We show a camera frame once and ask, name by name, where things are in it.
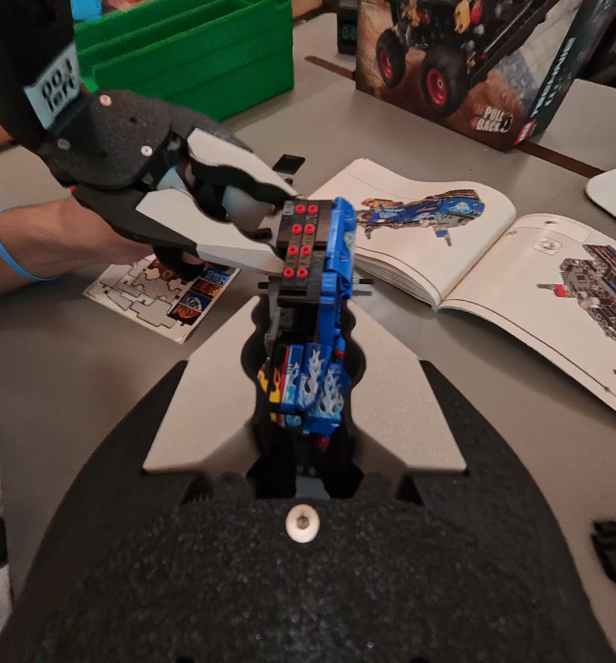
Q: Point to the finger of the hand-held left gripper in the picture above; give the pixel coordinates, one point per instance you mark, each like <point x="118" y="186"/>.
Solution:
<point x="219" y="243"/>
<point x="235" y="155"/>

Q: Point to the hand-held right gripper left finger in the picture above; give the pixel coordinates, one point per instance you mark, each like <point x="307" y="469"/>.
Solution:
<point x="199" y="409"/>

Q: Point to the lego instruction booklet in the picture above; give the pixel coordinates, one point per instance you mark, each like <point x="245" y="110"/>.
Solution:
<point x="494" y="290"/>

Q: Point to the lego truck model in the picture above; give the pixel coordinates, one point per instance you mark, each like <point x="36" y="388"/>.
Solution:
<point x="333" y="259"/>

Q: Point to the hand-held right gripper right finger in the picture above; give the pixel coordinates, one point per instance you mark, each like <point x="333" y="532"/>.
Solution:
<point x="411" y="409"/>

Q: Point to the black flat lego plate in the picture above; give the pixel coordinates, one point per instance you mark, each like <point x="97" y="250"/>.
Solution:
<point x="288" y="163"/>

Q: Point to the small black lego brick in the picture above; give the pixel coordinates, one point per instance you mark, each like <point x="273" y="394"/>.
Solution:
<point x="613" y="564"/>

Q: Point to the printed truck toy box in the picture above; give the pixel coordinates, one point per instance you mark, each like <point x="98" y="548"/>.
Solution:
<point x="468" y="62"/>

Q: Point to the green plastic bin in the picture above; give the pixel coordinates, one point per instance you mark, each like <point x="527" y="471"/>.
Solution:
<point x="194" y="57"/>

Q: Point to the light blue round object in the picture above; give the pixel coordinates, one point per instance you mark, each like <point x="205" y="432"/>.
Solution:
<point x="87" y="9"/>

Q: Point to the black device green lights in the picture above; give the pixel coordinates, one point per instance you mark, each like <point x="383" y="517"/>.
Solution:
<point x="348" y="31"/>

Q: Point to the sticker sheet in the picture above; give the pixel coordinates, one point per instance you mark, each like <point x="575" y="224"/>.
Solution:
<point x="131" y="305"/>

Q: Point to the blue wristband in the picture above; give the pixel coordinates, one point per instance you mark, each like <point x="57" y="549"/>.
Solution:
<point x="10" y="259"/>

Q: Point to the person's left hand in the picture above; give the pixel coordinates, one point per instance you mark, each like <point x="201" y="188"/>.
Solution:
<point x="80" y="238"/>

